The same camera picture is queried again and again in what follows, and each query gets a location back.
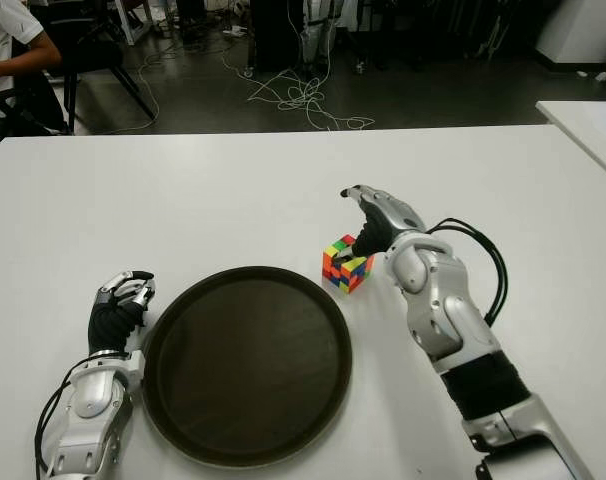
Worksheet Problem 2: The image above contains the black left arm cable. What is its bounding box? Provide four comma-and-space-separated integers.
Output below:
35, 355, 92, 476

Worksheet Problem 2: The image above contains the tangled white floor cable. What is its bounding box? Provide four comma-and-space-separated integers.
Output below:
220, 49, 377, 132

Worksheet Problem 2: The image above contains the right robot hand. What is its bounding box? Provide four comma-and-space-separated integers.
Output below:
332, 184, 429, 265

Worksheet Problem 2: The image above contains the black chair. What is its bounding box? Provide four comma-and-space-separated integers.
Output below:
42, 14, 157, 132

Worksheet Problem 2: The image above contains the dark round plate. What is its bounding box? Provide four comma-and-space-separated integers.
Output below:
141, 265, 354, 464

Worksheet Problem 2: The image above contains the black office chair armrest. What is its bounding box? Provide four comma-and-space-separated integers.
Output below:
0, 84, 69, 135

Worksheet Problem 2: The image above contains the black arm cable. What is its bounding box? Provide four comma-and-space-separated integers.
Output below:
425, 217, 509, 326
35, 355, 92, 476

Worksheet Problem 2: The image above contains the white pedestal box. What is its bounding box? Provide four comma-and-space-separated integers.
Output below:
535, 0, 606, 64

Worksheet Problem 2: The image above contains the black wheeled cabinet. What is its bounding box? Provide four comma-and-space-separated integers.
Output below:
250, 0, 309, 71

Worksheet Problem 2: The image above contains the white desk frame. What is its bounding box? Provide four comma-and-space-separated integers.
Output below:
110, 0, 154, 46

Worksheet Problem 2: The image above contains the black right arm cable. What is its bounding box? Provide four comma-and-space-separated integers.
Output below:
425, 217, 509, 326

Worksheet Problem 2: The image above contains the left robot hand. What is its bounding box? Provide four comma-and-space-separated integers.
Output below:
87, 270, 158, 356

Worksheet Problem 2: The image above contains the multicoloured Rubik's cube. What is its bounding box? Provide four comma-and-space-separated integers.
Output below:
322, 233, 375, 296

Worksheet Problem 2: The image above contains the neighbouring white table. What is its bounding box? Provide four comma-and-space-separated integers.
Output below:
535, 100, 606, 184

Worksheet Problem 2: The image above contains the person in white shirt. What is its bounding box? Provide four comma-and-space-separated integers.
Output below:
0, 0, 64, 156

